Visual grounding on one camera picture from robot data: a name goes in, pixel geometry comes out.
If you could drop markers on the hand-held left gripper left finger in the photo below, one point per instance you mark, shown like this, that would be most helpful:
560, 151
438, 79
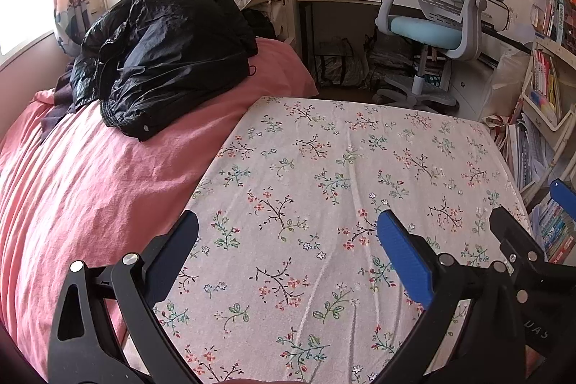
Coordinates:
173, 253

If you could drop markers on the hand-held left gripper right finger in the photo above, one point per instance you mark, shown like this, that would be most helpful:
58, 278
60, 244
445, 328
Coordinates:
402, 258

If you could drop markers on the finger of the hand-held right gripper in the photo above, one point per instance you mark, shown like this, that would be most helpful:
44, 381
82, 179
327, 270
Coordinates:
513, 235
564, 193

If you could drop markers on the pile of loose papers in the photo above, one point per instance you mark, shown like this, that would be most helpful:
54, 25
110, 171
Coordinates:
524, 154

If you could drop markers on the white book rack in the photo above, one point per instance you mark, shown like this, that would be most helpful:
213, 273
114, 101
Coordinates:
546, 127

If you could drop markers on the printed tote bag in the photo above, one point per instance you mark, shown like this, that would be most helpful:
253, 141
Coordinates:
495, 125

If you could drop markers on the pink blanket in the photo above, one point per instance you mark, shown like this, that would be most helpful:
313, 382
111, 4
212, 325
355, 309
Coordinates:
112, 177

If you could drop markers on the books in rack pocket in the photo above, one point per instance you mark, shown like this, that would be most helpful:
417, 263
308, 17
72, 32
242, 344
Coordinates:
546, 85

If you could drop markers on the floral bed sheet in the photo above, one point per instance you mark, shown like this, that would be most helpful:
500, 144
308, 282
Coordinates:
315, 186

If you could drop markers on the large white plastic bag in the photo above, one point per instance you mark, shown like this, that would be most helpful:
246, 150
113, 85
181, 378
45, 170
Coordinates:
510, 82

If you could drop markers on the white drawer cabinet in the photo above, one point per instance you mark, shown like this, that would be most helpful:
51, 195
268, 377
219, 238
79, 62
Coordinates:
472, 91

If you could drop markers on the row of upright books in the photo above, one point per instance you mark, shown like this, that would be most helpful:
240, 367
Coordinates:
555, 10

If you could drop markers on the dark purple cloth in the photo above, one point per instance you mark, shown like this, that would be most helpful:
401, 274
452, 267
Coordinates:
58, 96

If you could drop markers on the dark pile under desk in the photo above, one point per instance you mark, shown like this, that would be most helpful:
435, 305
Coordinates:
393, 62

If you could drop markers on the black puffer jacket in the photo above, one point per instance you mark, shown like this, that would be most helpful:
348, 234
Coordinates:
171, 51

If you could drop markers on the dark striped bag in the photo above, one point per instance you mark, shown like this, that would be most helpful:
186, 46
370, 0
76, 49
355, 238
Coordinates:
339, 64

